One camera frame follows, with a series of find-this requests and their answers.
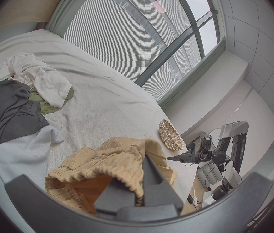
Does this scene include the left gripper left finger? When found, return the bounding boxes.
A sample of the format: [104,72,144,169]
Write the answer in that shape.
[94,176,137,215]

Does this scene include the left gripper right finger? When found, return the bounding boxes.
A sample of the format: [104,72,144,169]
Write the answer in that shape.
[142,151,184,214]

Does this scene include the tan shorts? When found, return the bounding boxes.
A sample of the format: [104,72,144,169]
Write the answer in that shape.
[45,137,178,215]

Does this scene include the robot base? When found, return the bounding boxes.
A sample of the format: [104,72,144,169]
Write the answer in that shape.
[196,163,243,204]

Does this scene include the round woven basket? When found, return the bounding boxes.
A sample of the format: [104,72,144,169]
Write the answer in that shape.
[158,119,185,151]

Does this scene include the pale grey garment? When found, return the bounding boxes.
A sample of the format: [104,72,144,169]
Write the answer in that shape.
[0,120,63,179]

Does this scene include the bed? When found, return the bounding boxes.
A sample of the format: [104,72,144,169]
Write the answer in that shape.
[0,0,199,218]

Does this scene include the green garment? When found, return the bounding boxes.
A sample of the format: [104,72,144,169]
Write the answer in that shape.
[28,86,74,116]

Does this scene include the white garment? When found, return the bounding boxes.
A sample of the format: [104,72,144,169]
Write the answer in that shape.
[0,53,71,108]

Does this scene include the black garment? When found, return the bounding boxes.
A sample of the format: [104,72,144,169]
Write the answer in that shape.
[0,80,50,168]

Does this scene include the window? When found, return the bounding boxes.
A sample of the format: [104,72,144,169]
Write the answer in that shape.
[62,0,225,101]

